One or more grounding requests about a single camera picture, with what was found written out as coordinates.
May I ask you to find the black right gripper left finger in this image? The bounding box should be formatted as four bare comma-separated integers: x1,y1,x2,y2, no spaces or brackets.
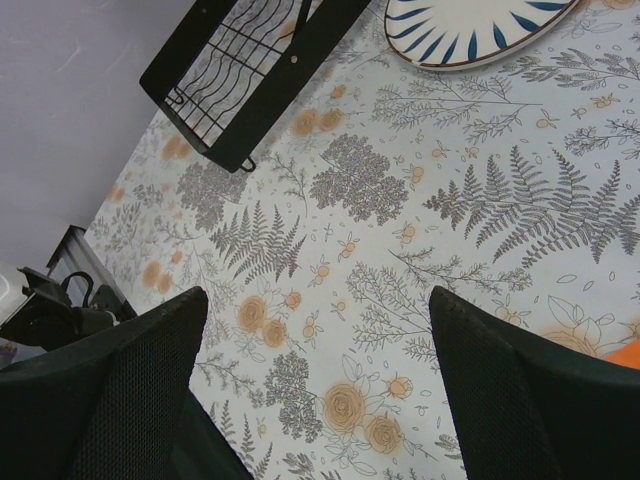
0,286,209,480

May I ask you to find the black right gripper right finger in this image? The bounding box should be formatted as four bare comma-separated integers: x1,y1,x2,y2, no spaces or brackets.
429,287,639,479

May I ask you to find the white blue striped plate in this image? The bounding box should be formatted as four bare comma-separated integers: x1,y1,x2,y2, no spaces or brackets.
384,0,578,71

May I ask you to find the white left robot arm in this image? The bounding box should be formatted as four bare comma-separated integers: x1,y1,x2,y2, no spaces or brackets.
1,263,136,369

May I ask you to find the orange white cloth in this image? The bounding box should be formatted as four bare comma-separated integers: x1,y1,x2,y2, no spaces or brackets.
605,339,640,370

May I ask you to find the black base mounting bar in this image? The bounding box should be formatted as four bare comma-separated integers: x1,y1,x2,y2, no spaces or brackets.
46,226,137,323

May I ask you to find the floral table mat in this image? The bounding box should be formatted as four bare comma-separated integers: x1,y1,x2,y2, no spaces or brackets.
87,1,639,479

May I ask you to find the black wire dish rack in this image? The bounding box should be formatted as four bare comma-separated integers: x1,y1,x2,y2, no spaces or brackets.
139,1,368,173

